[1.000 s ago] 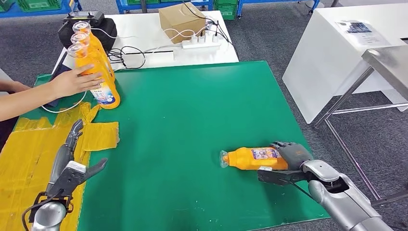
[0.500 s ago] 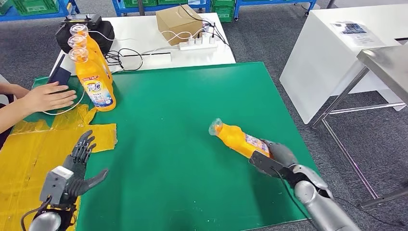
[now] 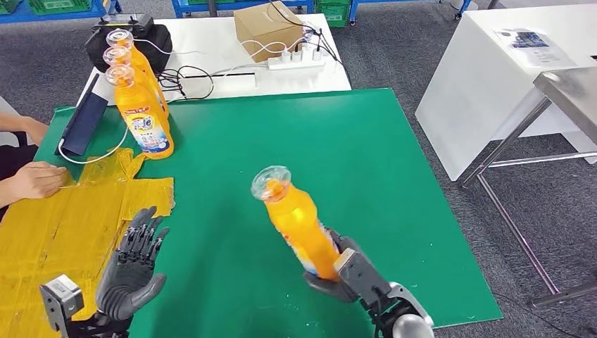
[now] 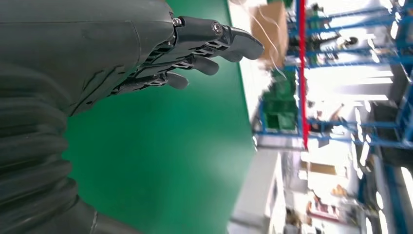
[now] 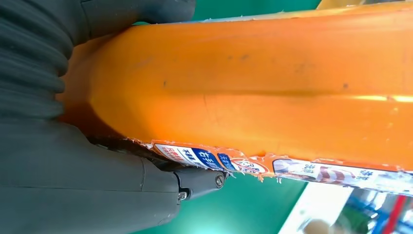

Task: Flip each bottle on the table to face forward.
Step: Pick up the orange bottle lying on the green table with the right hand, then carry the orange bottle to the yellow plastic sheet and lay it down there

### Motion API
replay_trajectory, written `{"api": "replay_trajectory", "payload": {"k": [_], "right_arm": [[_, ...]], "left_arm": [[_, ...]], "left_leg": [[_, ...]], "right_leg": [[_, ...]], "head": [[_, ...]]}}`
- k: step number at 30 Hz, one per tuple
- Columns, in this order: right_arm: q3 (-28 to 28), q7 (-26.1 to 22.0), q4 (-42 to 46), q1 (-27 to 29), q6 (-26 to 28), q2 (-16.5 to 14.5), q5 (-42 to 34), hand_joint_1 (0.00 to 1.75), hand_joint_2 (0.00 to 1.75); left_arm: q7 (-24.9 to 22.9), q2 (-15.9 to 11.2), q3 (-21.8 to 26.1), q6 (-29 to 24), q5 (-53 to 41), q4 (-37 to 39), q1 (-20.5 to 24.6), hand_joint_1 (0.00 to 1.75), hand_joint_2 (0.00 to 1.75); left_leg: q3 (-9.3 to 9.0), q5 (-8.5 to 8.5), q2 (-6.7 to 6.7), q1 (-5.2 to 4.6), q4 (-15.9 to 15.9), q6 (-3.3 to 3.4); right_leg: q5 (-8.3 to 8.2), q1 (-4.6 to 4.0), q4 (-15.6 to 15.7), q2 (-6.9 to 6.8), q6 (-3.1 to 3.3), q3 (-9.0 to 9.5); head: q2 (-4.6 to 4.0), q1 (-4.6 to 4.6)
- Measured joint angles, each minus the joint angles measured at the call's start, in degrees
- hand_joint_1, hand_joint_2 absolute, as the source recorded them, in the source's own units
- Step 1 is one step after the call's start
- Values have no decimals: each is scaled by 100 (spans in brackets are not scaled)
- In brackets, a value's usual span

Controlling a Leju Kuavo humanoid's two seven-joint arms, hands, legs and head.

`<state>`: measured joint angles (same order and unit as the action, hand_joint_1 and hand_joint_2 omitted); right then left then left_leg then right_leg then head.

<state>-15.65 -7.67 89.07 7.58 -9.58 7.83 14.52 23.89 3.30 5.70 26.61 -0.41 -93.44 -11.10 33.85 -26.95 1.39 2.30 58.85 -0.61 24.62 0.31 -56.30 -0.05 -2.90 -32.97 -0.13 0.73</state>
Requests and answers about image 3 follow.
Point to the white cabinet desk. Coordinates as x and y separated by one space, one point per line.
475 93

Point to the white charger plug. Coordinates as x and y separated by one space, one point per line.
307 51
286 57
317 54
297 55

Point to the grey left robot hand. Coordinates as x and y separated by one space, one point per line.
128 280

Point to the orange Tide detergent bottle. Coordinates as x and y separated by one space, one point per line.
144 84
142 58
140 107
298 224

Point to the white table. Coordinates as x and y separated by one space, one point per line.
205 37

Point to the black remote controller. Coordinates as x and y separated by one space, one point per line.
140 21

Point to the green plastic crate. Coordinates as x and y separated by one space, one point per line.
60 4
8 4
333 14

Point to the stainless steel table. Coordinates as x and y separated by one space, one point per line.
569 88

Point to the black carrying case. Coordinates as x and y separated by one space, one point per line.
156 49

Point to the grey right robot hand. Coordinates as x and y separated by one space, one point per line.
326 285

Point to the printed paper sheet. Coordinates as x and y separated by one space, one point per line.
534 46

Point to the white power strip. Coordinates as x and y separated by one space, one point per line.
296 65

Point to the person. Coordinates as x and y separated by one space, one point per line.
14 158

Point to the green table mat board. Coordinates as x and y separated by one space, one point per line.
303 140

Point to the yellow taped cardboard sheet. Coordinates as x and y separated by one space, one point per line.
56 233

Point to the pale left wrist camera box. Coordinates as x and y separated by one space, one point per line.
60 301

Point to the person's left hand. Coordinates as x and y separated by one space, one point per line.
35 130

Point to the person's right forearm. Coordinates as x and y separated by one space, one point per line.
7 195

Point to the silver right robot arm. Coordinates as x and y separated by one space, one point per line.
410 322

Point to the person's right hand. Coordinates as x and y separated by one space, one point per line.
39 181

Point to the brown cardboard box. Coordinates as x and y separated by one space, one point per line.
266 28

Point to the blue shelf rack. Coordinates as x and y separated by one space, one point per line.
25 17
353 13
191 8

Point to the white flat box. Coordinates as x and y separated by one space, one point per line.
219 84

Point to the black chair armrest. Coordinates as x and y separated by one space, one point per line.
21 139

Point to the person's left forearm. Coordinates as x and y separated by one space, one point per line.
10 120

